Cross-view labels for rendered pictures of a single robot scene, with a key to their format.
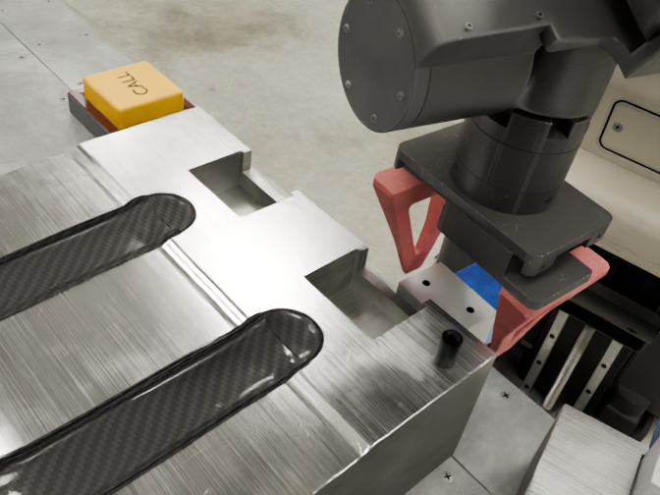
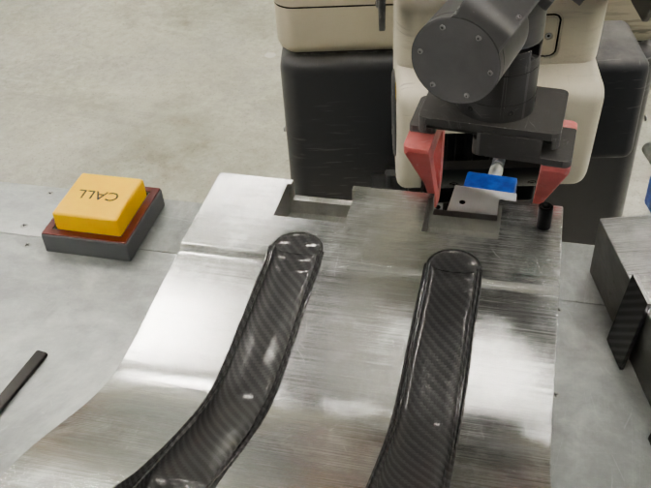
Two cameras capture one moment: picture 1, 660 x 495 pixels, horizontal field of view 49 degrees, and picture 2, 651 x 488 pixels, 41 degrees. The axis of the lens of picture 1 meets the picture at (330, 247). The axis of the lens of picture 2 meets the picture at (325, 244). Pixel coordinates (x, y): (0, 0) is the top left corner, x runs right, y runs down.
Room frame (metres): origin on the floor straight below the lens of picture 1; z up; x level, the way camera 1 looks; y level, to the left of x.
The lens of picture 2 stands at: (-0.12, 0.28, 1.28)
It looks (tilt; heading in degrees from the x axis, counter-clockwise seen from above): 40 degrees down; 334
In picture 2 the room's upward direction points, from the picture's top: 4 degrees counter-clockwise
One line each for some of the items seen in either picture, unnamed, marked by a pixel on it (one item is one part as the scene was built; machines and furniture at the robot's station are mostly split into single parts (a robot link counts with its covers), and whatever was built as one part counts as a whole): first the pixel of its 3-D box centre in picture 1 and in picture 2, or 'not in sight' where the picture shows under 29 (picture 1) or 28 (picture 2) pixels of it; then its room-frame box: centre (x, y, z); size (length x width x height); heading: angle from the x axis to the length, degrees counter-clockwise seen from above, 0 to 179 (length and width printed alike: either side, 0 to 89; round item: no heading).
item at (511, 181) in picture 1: (514, 150); (497, 80); (0.32, -0.08, 0.96); 0.10 x 0.07 x 0.07; 44
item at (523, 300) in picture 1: (507, 281); (521, 167); (0.30, -0.10, 0.89); 0.07 x 0.07 x 0.09; 44
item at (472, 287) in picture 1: (489, 298); (489, 194); (0.34, -0.11, 0.83); 0.13 x 0.05 x 0.05; 134
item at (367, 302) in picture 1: (362, 312); (461, 234); (0.27, -0.02, 0.87); 0.05 x 0.05 x 0.04; 48
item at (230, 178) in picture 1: (243, 204); (317, 219); (0.34, 0.06, 0.87); 0.05 x 0.05 x 0.04; 48
